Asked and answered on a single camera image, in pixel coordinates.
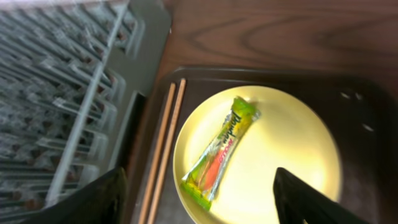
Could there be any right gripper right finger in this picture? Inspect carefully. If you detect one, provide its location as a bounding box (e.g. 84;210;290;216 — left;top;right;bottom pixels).
273;167;366;224

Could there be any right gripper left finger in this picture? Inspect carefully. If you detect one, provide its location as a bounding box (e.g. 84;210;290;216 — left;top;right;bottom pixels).
22;167;127;224

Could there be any yellow round plate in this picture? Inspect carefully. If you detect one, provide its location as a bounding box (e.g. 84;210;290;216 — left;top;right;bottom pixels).
173;86;342;223

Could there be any green orange snack wrapper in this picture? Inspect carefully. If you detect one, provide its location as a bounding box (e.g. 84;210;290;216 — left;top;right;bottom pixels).
180;96;261;210

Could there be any dark brown serving tray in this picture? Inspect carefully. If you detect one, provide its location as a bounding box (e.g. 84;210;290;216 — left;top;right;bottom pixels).
124;67;397;223

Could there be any grey plastic dish rack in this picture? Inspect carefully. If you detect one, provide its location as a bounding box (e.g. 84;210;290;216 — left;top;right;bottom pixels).
1;0;172;223

